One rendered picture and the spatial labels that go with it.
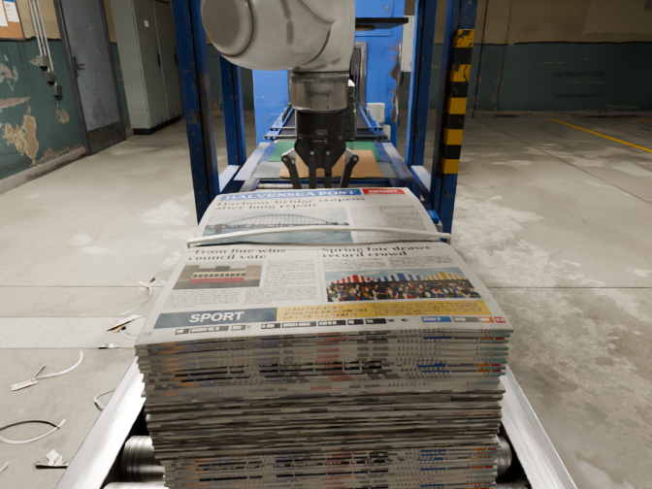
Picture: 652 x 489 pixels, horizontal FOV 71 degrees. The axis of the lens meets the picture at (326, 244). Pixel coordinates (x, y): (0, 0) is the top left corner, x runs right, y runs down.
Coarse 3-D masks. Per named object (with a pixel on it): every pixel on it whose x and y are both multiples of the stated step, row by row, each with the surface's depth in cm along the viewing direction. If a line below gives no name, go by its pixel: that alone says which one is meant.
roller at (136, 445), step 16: (128, 448) 53; (144, 448) 53; (128, 464) 52; (144, 464) 52; (160, 464) 52; (512, 464) 52; (128, 480) 53; (144, 480) 53; (160, 480) 53; (496, 480) 52
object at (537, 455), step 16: (512, 384) 63; (512, 400) 60; (512, 416) 57; (528, 416) 57; (512, 432) 55; (528, 432) 55; (544, 432) 55; (512, 448) 53; (528, 448) 53; (544, 448) 53; (528, 464) 51; (544, 464) 51; (560, 464) 51; (512, 480) 53; (528, 480) 49; (544, 480) 49; (560, 480) 49
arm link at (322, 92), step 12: (300, 72) 68; (312, 72) 68; (324, 72) 68; (336, 72) 68; (348, 72) 70; (300, 84) 68; (312, 84) 67; (324, 84) 67; (336, 84) 67; (300, 96) 68; (312, 96) 68; (324, 96) 68; (336, 96) 68; (300, 108) 69; (312, 108) 68; (324, 108) 68; (336, 108) 69
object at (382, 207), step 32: (256, 192) 67; (288, 192) 66; (320, 192) 66; (352, 192) 66; (384, 192) 66; (224, 224) 55; (256, 224) 55; (288, 224) 55; (320, 224) 55; (352, 224) 55; (384, 224) 55; (416, 224) 55
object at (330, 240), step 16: (224, 240) 51; (240, 240) 50; (256, 240) 50; (272, 240) 50; (288, 240) 50; (304, 240) 51; (320, 240) 51; (336, 240) 51; (352, 240) 51; (368, 240) 51; (384, 240) 51; (400, 240) 51; (416, 240) 51; (432, 240) 52
